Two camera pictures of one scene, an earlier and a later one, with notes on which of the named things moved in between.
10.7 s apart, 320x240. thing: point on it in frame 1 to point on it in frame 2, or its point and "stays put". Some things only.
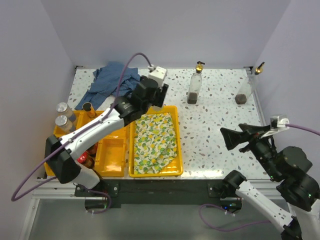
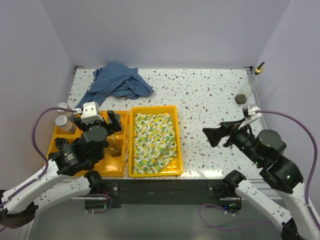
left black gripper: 163,92 to 115,126
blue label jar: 62,121 stays put
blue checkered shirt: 106,81 stays put
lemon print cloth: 155,142 stays put
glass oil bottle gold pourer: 195,84 to 116,144
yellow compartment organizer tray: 111,156 stays put
